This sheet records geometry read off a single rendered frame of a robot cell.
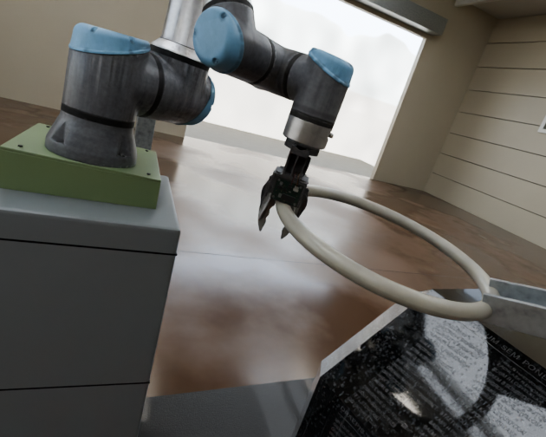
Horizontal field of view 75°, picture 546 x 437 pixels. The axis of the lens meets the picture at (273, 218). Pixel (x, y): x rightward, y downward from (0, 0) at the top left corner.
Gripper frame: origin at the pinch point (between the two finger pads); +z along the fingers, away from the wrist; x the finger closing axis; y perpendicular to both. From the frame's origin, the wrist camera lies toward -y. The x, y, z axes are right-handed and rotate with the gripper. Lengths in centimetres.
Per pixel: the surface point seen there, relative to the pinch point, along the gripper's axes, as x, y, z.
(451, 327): 44.1, 2.9, 6.4
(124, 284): -25.8, 11.5, 19.6
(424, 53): 160, -784, -179
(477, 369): 47.5, 12.0, 8.6
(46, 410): -35, 18, 55
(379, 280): 18.6, 23.4, -7.2
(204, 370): -8, -45, 91
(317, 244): 8.3, 19.0, -7.5
